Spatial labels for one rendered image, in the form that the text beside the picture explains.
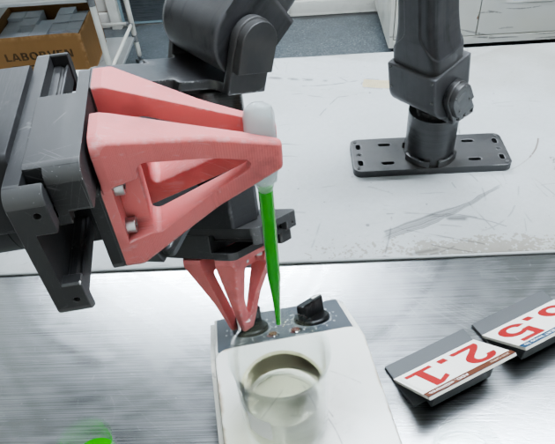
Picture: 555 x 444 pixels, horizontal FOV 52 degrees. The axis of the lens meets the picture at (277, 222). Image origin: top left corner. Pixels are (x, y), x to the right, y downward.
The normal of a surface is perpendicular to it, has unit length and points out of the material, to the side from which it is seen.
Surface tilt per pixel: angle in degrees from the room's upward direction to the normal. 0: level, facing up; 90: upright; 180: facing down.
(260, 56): 90
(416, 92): 100
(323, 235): 0
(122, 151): 91
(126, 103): 91
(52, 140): 1
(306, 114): 0
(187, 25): 70
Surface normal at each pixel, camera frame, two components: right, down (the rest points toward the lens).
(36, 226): 0.17, 0.68
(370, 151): -0.07, -0.72
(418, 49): -0.73, 0.60
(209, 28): -0.70, 0.11
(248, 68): 0.66, 0.48
